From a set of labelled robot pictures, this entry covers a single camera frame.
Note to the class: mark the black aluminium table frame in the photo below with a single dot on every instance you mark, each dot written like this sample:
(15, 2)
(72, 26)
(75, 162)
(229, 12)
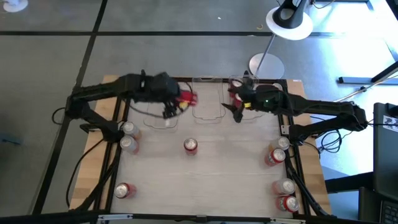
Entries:
(115, 169)

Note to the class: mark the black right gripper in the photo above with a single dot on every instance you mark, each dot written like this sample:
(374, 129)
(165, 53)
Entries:
(264, 99)

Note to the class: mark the red cola can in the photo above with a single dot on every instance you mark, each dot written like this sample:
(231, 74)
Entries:
(237, 100)
(190, 144)
(237, 83)
(188, 97)

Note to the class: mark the black laptop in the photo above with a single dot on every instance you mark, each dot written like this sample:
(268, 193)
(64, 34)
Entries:
(370, 205)

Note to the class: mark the black desk foot bar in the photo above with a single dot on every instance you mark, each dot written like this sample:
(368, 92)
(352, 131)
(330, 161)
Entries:
(357, 80)

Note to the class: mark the red can with blue logo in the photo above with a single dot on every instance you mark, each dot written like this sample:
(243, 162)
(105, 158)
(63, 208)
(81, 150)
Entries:
(277, 86)
(289, 203)
(275, 156)
(122, 190)

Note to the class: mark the grey round floor stand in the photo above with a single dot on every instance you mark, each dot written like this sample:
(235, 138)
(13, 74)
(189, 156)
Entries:
(267, 67)

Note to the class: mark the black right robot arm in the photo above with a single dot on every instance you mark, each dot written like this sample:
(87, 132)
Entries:
(320, 107)

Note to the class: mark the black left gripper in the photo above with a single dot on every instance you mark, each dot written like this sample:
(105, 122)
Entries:
(158, 88)

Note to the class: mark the white round floor object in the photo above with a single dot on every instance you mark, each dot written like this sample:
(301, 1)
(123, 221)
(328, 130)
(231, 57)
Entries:
(14, 4)

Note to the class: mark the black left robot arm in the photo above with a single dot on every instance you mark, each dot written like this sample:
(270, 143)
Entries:
(102, 91)

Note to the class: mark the white round base black stand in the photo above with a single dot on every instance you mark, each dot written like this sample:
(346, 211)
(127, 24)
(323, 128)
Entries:
(300, 31)

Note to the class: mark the black computer case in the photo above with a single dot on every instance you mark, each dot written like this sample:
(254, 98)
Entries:
(385, 155)

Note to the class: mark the white and orange soda can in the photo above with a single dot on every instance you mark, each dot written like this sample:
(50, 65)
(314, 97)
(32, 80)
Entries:
(129, 144)
(284, 186)
(130, 129)
(281, 143)

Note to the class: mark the clear plastic bin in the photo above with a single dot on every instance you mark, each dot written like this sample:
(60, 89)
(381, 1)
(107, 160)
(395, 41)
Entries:
(258, 116)
(206, 105)
(158, 123)

